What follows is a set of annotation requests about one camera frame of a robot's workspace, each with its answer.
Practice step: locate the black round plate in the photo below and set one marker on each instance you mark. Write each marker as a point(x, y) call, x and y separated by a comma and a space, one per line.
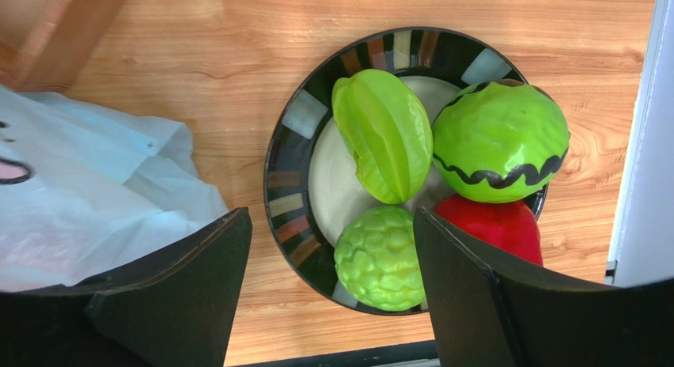
point(310, 189)

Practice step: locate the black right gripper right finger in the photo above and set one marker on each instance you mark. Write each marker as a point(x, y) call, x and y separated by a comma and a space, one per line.
point(491, 308)

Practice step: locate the green watermelon toy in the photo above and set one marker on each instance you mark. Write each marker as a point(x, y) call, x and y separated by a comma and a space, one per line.
point(500, 141)

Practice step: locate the right aluminium frame post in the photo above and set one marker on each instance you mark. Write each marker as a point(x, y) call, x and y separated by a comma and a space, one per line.
point(641, 247)

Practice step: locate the brown wooden divided tray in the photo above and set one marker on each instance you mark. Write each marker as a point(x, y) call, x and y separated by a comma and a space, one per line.
point(46, 43)

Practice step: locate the light green starfruit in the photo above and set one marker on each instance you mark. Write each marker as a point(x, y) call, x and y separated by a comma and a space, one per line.
point(386, 130)

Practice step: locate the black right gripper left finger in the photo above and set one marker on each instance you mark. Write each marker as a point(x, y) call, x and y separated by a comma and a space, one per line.
point(172, 307)

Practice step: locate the red bell pepper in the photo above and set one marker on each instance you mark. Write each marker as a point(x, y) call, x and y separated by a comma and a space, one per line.
point(510, 226)

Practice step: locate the green custard apple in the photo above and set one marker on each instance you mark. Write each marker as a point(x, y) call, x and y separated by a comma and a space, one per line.
point(376, 260)

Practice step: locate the light blue printed plastic bag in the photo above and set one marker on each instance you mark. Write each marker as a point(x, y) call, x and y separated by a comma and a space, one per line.
point(86, 189)

